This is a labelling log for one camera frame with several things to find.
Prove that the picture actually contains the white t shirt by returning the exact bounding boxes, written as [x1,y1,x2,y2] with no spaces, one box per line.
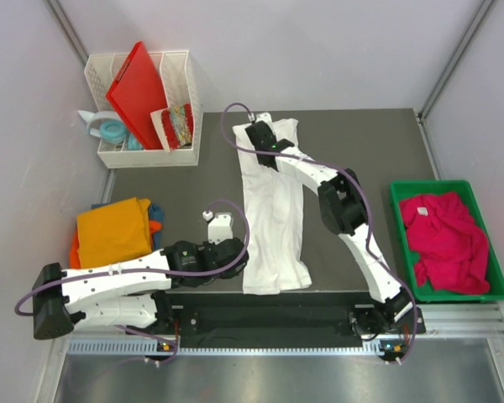
[231,117,312,296]

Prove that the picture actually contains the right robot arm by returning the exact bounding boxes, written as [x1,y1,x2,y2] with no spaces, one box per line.
[245,118,417,332]

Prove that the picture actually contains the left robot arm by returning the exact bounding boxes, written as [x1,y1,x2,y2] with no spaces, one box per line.
[30,238,249,340]

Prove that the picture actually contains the red patterned booklet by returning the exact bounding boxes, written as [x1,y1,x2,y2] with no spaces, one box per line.
[150,103,194,153]

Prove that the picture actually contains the white file organizer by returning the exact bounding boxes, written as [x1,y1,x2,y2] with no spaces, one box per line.
[84,50,202,169]

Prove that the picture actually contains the red plastic folder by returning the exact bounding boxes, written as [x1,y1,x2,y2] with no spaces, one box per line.
[106,41,167,149]

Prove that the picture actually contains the light blue headphones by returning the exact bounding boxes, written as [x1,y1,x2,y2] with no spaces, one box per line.
[77,110,144,151]

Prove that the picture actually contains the pink t shirt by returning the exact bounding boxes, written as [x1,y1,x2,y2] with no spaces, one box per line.
[399,191,491,295]

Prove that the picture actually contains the green plastic bin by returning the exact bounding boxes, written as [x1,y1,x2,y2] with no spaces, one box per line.
[391,180,504,303]

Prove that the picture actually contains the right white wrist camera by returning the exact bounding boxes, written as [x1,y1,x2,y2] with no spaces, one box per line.
[247,112,272,124]

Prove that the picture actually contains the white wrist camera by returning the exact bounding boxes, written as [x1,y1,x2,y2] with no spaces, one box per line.
[202,210,234,244]
[247,112,272,124]

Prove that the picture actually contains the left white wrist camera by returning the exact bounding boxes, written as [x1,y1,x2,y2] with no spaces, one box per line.
[202,210,234,244]

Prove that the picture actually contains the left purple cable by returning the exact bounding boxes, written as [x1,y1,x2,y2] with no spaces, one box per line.
[14,199,252,362]

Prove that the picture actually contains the purple cable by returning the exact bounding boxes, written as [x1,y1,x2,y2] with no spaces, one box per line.
[220,102,419,362]
[14,199,252,362]

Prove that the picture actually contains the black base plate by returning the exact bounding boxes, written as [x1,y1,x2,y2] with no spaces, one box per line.
[125,289,428,337]

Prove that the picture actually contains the white cable duct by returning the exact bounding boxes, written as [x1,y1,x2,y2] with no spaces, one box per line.
[67,338,402,358]

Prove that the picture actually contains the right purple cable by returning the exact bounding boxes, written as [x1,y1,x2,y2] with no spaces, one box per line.
[220,102,419,362]

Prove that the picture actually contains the aluminium frame rail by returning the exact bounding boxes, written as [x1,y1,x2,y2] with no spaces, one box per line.
[416,0,497,125]

